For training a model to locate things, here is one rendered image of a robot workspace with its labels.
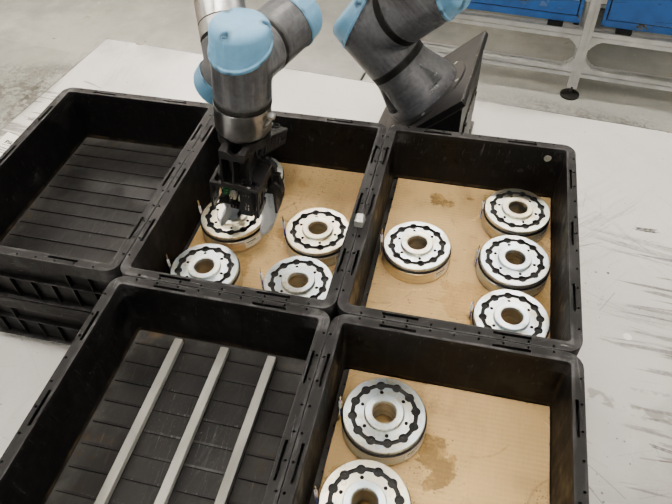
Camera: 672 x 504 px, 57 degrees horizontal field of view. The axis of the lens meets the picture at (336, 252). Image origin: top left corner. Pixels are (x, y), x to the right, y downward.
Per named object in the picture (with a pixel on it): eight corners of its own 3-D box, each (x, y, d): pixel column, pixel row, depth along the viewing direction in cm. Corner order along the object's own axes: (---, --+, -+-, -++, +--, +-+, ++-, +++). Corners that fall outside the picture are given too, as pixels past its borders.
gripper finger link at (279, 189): (256, 212, 97) (245, 169, 90) (260, 205, 98) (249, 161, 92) (285, 215, 96) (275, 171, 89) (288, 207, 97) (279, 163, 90)
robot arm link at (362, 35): (382, 55, 127) (338, 2, 122) (432, 22, 118) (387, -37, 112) (361, 89, 121) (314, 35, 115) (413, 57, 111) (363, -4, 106)
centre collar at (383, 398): (367, 392, 78) (367, 390, 77) (407, 399, 77) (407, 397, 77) (360, 428, 75) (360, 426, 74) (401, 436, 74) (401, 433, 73)
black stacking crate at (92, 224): (87, 139, 123) (67, 89, 115) (228, 158, 118) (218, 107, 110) (-38, 292, 97) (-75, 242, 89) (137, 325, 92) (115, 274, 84)
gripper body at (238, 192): (210, 211, 90) (202, 145, 81) (230, 172, 96) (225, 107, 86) (261, 222, 89) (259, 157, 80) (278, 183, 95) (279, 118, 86)
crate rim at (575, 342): (388, 135, 106) (389, 123, 104) (571, 157, 101) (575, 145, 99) (334, 322, 80) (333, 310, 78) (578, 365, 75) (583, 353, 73)
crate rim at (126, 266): (221, 115, 111) (219, 104, 109) (388, 135, 106) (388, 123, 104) (119, 284, 85) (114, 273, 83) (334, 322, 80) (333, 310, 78)
